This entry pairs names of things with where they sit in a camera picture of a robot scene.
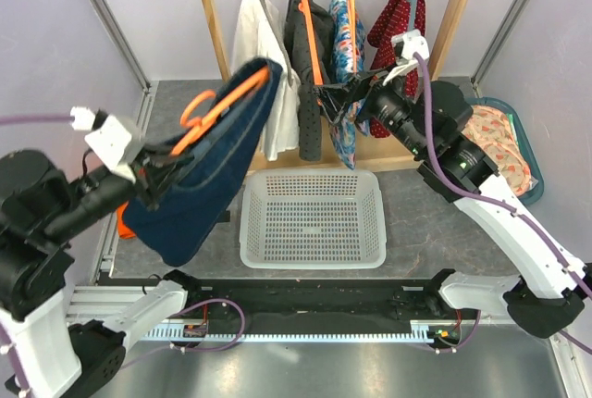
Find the orange plastic hanger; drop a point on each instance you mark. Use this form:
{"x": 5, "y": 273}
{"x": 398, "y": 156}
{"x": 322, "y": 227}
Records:
{"x": 198, "y": 126}

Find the blue denim skirt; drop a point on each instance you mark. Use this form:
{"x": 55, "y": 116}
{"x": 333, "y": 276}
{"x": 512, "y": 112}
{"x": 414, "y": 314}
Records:
{"x": 208, "y": 183}

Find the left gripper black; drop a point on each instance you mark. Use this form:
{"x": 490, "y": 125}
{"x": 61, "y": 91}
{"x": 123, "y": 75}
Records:
{"x": 154, "y": 169}

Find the white plastic basket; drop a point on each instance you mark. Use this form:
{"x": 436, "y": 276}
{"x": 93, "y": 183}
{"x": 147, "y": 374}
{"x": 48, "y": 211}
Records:
{"x": 312, "y": 219}

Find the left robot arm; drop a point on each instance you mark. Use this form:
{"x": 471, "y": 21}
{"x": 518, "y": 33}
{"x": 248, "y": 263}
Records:
{"x": 41, "y": 212}

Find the orange hanger of floral garment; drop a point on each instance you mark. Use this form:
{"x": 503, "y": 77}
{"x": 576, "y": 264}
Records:
{"x": 352, "y": 20}

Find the red polka dot garment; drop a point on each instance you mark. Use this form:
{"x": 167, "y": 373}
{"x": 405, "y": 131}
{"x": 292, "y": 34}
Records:
{"x": 393, "y": 20}

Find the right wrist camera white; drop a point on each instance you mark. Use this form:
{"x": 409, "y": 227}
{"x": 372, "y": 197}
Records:
{"x": 405, "y": 47}

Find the blue floral garment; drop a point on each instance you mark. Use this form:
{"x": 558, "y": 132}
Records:
{"x": 343, "y": 135}

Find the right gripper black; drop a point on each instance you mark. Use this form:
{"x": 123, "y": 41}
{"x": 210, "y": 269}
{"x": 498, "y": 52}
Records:
{"x": 334, "y": 96}

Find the peach patterned garment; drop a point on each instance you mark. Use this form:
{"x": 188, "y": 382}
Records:
{"x": 494, "y": 132}

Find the orange hanger of black garment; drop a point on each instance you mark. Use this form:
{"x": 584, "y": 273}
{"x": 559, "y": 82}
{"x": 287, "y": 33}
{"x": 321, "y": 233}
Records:
{"x": 304, "y": 7}

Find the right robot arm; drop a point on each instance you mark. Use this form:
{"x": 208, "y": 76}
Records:
{"x": 549, "y": 291}

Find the black dotted garment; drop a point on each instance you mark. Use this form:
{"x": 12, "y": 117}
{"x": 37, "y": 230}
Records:
{"x": 296, "y": 43}

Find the teal plastic basket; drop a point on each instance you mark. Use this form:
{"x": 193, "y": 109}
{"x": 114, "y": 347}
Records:
{"x": 536, "y": 193}

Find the orange cloth on floor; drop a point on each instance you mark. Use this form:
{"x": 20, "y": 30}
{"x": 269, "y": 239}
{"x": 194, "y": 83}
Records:
{"x": 124, "y": 232}

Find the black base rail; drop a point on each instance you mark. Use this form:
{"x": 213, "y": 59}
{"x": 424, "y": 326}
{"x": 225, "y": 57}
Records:
{"x": 326, "y": 306}

